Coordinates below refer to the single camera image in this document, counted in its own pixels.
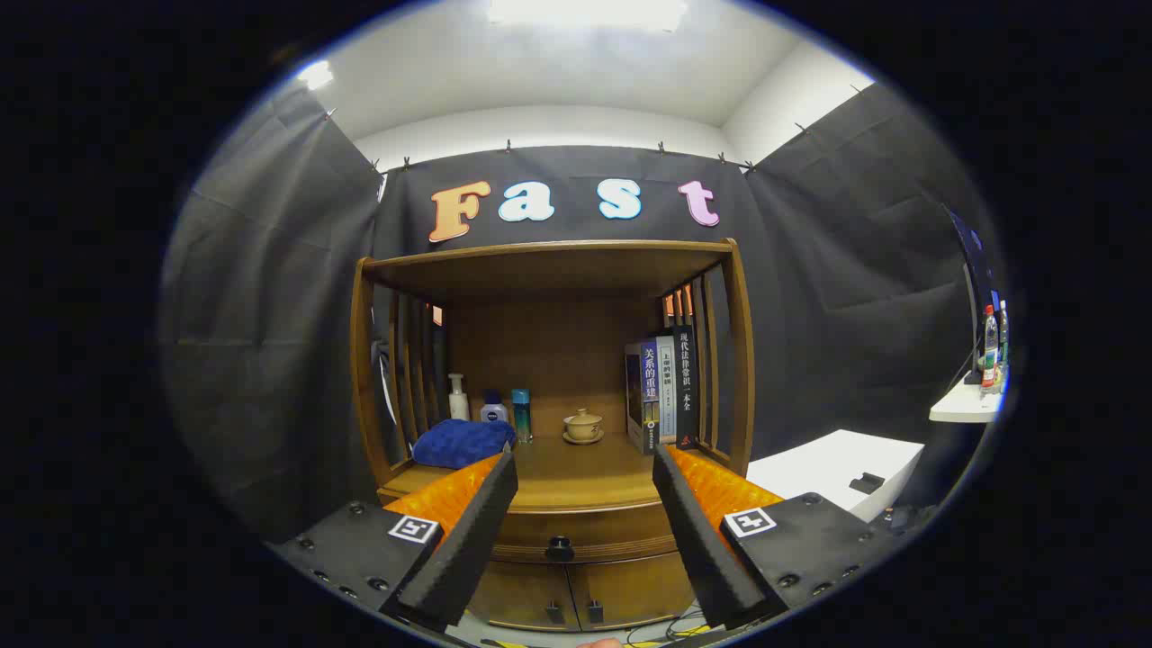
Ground wooden cabinet door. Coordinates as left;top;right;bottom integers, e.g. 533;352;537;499
468;562;581;631
567;553;696;631

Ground large ceiling light panel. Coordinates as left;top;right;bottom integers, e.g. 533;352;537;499
489;0;690;33

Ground dark monitor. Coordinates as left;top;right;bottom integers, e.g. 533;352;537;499
943;205;998;384

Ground folded blue towel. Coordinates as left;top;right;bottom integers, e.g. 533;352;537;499
412;418;518;471

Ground white wall shelf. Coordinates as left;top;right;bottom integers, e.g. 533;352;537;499
930;373;1004;424

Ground clear bottle with red label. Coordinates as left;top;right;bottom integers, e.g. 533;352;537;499
981;304;1001;393

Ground wooden countertop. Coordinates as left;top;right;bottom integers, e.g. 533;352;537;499
378;434;732;514

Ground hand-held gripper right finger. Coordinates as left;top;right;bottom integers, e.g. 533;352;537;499
652;443;892;631

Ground beige lidded tea cup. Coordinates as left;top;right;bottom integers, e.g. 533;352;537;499
562;408;606;446

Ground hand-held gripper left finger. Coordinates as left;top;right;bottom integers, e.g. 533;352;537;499
274;447;520;634

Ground book with pale spine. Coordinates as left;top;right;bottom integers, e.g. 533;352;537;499
656;335;678;446

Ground book with blue spine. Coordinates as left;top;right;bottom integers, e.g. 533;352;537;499
625;337;662;455

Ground wooden drawer with black knob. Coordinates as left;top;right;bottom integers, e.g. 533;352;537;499
491;502;678;566

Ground book with black spine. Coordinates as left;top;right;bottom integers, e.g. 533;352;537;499
673;326;701;451

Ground wooden cabinet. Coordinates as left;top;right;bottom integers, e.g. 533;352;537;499
349;238;755;633

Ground black electronic equipment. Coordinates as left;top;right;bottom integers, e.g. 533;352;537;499
884;502;939;534

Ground white side cabinet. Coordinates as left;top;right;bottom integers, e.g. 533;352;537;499
745;429;926;525

